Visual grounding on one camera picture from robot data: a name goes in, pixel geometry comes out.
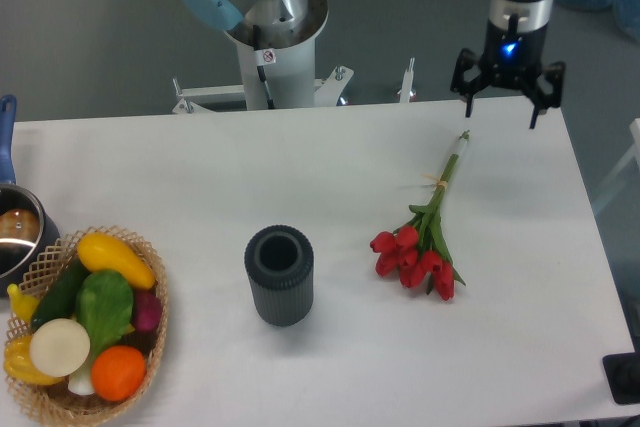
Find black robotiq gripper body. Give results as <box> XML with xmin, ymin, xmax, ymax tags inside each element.
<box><xmin>477</xmin><ymin>21</ymin><xmax>547</xmax><ymax>88</ymax></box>

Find red tulip bouquet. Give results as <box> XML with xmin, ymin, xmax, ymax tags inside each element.
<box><xmin>370</xmin><ymin>130</ymin><xmax>470</xmax><ymax>301</ymax></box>

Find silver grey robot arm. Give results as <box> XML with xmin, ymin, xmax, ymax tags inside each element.
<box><xmin>181</xmin><ymin>0</ymin><xmax>565</xmax><ymax>117</ymax></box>

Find dark grey ribbed vase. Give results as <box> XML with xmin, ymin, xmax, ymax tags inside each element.
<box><xmin>244</xmin><ymin>225</ymin><xmax>314</xmax><ymax>327</ymax></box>

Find black device at table edge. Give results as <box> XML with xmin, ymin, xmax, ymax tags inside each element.
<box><xmin>602</xmin><ymin>352</ymin><xmax>639</xmax><ymax>405</ymax></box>

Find purple red onion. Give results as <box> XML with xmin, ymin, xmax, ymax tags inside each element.
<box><xmin>131</xmin><ymin>290</ymin><xmax>162</xmax><ymax>332</ymax></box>

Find yellow squash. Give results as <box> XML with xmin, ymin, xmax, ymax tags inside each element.
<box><xmin>77</xmin><ymin>232</ymin><xmax>156</xmax><ymax>290</ymax></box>

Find woven wicker basket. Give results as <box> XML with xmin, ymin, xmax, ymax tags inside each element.
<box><xmin>6</xmin><ymin>226</ymin><xmax>169</xmax><ymax>426</ymax></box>

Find green lettuce leaf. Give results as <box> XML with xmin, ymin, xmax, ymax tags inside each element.
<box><xmin>76</xmin><ymin>270</ymin><xmax>134</xmax><ymax>361</ymax></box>

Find orange fruit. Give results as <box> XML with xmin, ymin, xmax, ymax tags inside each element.
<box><xmin>91</xmin><ymin>345</ymin><xmax>146</xmax><ymax>402</ymax></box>

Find green cucumber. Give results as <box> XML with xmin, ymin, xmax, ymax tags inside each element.
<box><xmin>30</xmin><ymin>258</ymin><xmax>90</xmax><ymax>332</ymax></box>

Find white round onion slice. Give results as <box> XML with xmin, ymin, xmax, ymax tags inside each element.
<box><xmin>29</xmin><ymin>318</ymin><xmax>90</xmax><ymax>377</ymax></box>

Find white leek stalk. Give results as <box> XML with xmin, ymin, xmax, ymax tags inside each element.
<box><xmin>68</xmin><ymin>359</ymin><xmax>95</xmax><ymax>396</ymax></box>

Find yellow bell pepper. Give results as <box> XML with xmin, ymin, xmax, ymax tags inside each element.
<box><xmin>4</xmin><ymin>335</ymin><xmax>64</xmax><ymax>386</ymax></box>

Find white frame at right edge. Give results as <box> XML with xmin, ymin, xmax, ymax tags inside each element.
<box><xmin>591</xmin><ymin>118</ymin><xmax>639</xmax><ymax>216</ymax></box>

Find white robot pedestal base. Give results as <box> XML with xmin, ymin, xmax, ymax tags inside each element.
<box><xmin>172</xmin><ymin>32</ymin><xmax>355</xmax><ymax>114</ymax></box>

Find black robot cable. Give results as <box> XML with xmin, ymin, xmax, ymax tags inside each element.
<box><xmin>252</xmin><ymin>24</ymin><xmax>276</xmax><ymax>111</ymax></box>

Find blue handled saucepan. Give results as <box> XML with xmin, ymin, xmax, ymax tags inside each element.
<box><xmin>1</xmin><ymin>95</ymin><xmax>59</xmax><ymax>298</ymax></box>

